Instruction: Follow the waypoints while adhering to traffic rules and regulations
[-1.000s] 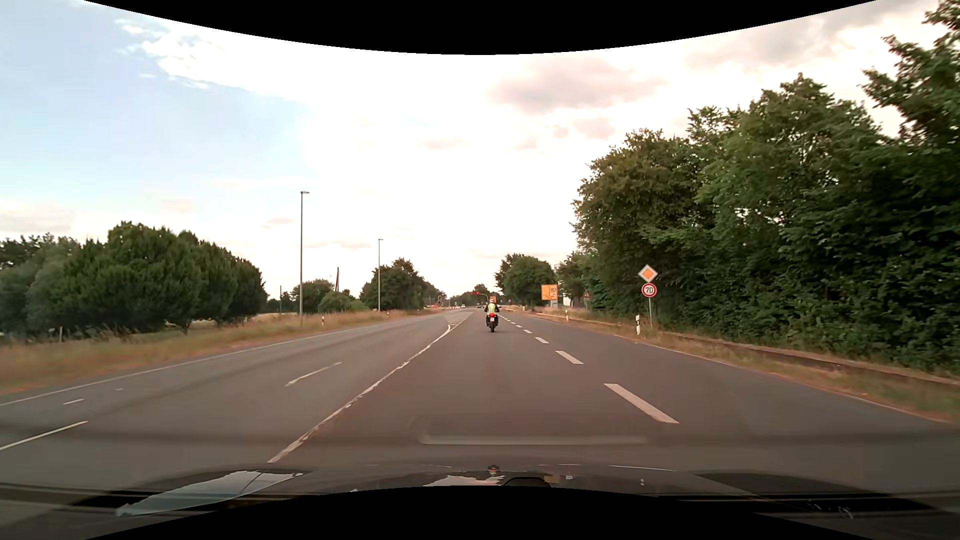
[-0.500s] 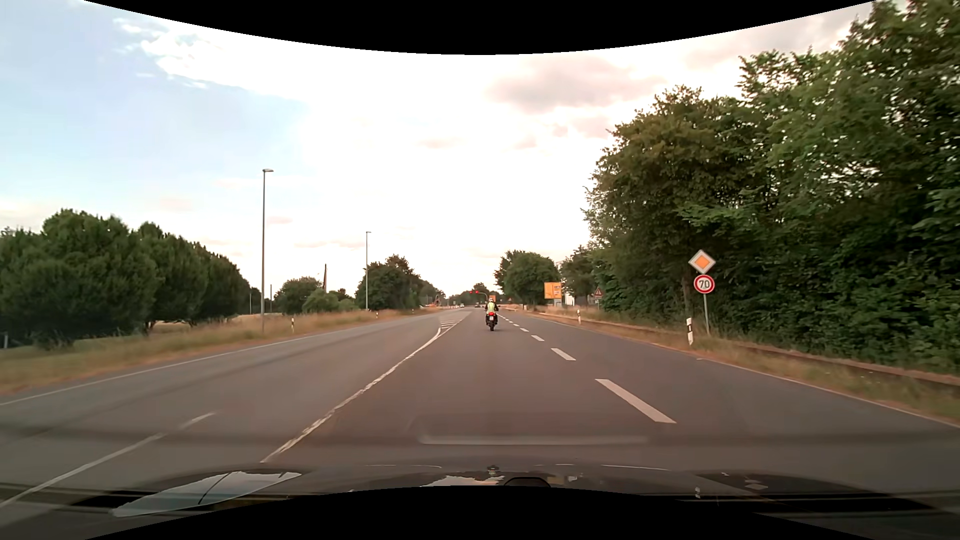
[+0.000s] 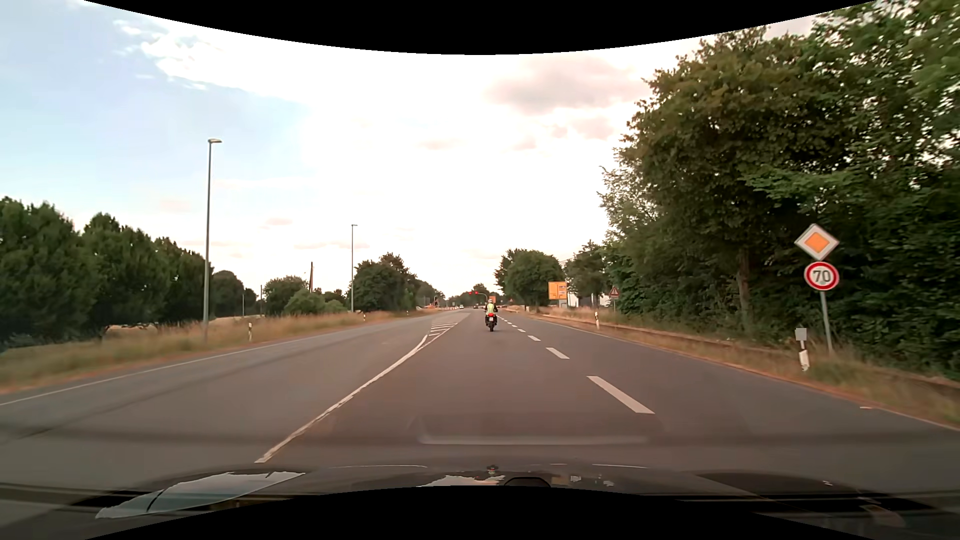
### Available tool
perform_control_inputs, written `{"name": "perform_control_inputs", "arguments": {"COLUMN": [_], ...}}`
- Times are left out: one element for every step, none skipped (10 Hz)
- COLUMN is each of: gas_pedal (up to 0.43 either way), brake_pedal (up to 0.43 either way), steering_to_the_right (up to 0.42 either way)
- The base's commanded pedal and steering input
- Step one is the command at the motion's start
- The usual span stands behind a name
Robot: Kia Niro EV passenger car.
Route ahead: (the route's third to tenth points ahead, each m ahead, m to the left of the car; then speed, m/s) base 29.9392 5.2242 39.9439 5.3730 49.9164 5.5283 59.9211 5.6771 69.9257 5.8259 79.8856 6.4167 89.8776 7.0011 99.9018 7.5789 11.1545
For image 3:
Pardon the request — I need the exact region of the car's own bonnet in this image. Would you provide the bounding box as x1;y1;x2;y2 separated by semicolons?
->
0;465;960;540

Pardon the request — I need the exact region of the grey asphalt road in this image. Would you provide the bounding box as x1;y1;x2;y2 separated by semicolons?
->
0;307;960;496

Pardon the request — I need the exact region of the dry grass verge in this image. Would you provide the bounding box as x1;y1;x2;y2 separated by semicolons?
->
0;307;444;395
504;306;960;430

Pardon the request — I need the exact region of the group of trees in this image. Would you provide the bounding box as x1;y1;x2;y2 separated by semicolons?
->
261;252;445;317
493;248;567;309

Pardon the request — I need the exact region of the priority and speed limit sign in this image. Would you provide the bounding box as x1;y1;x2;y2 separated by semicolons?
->
794;222;841;357

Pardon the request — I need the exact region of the row of trees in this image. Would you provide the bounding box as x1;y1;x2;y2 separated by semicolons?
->
564;0;960;380
0;196;260;350

